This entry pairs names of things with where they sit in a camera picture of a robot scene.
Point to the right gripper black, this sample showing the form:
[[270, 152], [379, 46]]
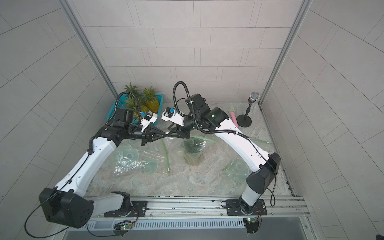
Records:
[[184, 130]]

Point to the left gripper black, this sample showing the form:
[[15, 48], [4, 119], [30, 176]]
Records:
[[151, 134]]

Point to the clear zip-top bag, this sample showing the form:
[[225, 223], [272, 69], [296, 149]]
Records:
[[110, 133], [235, 170], [208, 143], [131, 157]]

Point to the pineapple yellow orange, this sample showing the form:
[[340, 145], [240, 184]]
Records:
[[151, 100]]

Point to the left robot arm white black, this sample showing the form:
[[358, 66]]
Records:
[[66, 205]]

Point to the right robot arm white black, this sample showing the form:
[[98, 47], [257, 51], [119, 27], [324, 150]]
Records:
[[264, 166]]

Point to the pink toy microphone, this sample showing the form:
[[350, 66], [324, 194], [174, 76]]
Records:
[[233, 117]]

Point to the black microphone stand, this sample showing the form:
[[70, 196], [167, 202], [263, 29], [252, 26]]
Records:
[[244, 120]]

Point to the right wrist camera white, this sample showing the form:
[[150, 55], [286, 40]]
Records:
[[170, 114]]

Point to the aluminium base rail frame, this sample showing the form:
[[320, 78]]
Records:
[[186, 213]]

